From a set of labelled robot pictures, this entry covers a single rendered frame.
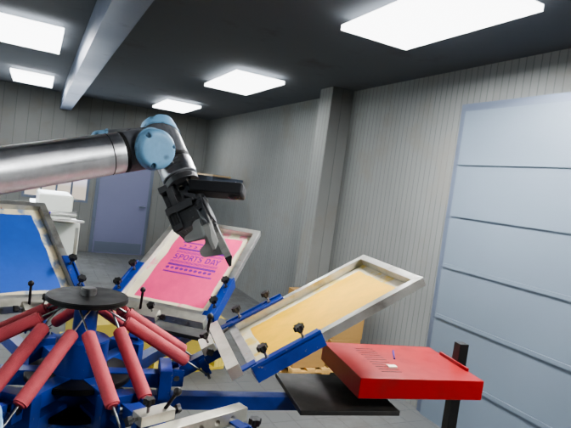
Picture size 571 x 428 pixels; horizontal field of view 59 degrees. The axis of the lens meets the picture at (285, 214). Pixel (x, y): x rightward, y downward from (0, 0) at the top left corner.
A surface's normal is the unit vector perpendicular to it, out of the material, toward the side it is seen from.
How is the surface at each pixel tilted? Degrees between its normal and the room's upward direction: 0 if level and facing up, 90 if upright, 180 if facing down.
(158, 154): 90
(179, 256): 32
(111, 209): 90
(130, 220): 90
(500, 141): 90
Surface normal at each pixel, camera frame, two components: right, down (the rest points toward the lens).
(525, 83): -0.89, -0.10
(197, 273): -0.01, -0.83
